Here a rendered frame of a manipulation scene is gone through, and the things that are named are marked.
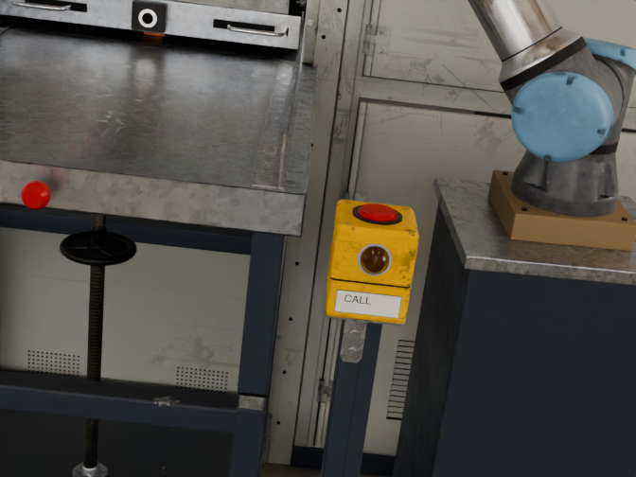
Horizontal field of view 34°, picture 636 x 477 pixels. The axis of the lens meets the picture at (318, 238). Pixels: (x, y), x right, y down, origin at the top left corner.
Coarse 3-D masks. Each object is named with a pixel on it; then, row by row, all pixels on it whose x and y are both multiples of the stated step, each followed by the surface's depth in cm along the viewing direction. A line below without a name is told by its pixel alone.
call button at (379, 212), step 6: (366, 204) 103; (372, 204) 103; (378, 204) 103; (360, 210) 102; (366, 210) 101; (372, 210) 101; (378, 210) 102; (384, 210) 102; (390, 210) 102; (366, 216) 101; (372, 216) 100; (378, 216) 100; (384, 216) 100; (390, 216) 101; (396, 216) 102
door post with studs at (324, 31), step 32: (320, 0) 180; (320, 32) 182; (320, 64) 184; (320, 96) 186; (320, 128) 189; (320, 160) 191; (320, 192) 193; (288, 320) 204; (288, 352) 206; (288, 384) 209; (288, 416) 212; (288, 448) 215
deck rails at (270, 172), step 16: (0, 32) 179; (288, 64) 181; (288, 80) 170; (288, 96) 161; (272, 112) 151; (288, 112) 128; (272, 128) 144; (288, 128) 131; (272, 144) 137; (288, 144) 137; (256, 160) 130; (272, 160) 130; (288, 160) 131; (256, 176) 124; (272, 176) 125
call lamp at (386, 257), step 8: (368, 248) 99; (376, 248) 98; (384, 248) 99; (360, 256) 99; (368, 256) 98; (376, 256) 98; (384, 256) 98; (360, 264) 99; (368, 264) 98; (376, 264) 98; (384, 264) 98; (368, 272) 99; (376, 272) 99; (384, 272) 100
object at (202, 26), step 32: (0, 0) 184; (32, 0) 184; (64, 0) 184; (96, 0) 184; (128, 0) 184; (160, 0) 184; (160, 32) 186; (192, 32) 186; (224, 32) 186; (288, 32) 186
